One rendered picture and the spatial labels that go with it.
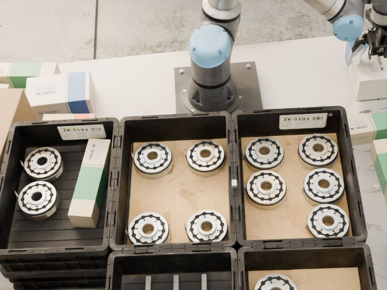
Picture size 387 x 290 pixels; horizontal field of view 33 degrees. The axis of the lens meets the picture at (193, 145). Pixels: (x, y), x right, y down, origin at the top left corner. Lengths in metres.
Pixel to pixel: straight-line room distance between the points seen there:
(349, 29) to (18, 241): 1.00
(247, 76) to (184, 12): 1.37
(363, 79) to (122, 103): 0.75
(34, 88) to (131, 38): 1.28
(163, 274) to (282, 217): 0.33
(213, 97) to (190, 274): 0.57
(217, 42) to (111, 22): 1.61
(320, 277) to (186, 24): 1.98
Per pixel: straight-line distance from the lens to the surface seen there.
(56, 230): 1.73
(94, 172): 1.72
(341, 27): 1.71
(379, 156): 1.88
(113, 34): 3.34
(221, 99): 1.94
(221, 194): 1.71
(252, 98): 2.00
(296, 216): 1.67
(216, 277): 1.60
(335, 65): 2.16
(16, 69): 2.21
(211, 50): 1.83
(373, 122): 1.95
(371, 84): 2.02
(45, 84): 2.09
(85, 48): 3.30
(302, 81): 2.11
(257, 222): 1.66
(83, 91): 2.04
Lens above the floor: 2.29
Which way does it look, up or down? 54 degrees down
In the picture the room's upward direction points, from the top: 8 degrees counter-clockwise
